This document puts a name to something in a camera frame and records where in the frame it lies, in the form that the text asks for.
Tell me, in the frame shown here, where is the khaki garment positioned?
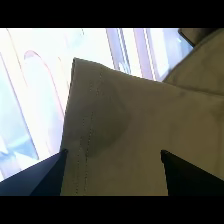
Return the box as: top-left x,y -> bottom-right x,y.
59,27 -> 224,197

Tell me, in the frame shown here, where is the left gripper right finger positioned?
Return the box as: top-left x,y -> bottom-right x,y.
160,149 -> 224,197

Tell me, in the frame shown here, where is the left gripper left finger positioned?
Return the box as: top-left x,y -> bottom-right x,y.
0,148 -> 69,197

